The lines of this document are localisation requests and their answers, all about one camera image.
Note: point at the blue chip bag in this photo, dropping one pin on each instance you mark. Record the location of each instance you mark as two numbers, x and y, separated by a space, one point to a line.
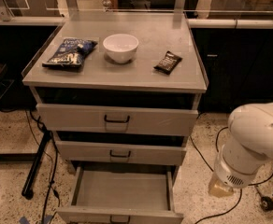
71 53

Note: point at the blue tape on floor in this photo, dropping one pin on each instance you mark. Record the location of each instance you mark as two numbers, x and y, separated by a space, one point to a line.
25 220

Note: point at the black stand leg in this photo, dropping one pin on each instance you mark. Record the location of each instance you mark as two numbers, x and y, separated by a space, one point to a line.
27 191

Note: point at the white bowl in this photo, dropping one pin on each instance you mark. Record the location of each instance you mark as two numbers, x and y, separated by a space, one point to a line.
121 48

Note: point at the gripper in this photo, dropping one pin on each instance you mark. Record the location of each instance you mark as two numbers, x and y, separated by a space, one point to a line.
231 174

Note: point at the black snack bar wrapper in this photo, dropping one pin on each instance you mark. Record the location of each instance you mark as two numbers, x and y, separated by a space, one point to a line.
168 63

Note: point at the grey drawer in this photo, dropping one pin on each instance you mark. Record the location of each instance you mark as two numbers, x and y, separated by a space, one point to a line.
116 119
118 193
105 152

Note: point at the grey drawer cabinet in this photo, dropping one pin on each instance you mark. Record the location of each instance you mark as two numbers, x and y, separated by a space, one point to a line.
103 82

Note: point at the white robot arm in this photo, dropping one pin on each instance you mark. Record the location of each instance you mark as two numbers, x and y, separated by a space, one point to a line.
249 147

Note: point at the clear water bottle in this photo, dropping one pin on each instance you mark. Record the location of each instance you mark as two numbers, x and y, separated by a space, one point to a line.
107 4

